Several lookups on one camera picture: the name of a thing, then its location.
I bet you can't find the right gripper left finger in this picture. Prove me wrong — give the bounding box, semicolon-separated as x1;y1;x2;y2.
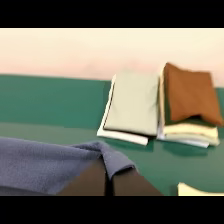
56;159;109;197

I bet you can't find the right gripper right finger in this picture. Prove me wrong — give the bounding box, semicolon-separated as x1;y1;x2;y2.
111;167;164;197

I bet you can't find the blue-grey garment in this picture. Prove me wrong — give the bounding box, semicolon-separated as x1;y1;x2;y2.
0;136;138;197

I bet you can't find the white garment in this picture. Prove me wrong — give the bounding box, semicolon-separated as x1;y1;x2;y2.
156;131;211;149
96;74;150;147

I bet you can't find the pale grey-green garment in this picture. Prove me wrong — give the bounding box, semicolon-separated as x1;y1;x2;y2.
103;71;161;138

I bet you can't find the brown garment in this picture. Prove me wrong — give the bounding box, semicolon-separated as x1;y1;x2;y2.
162;62;224;128

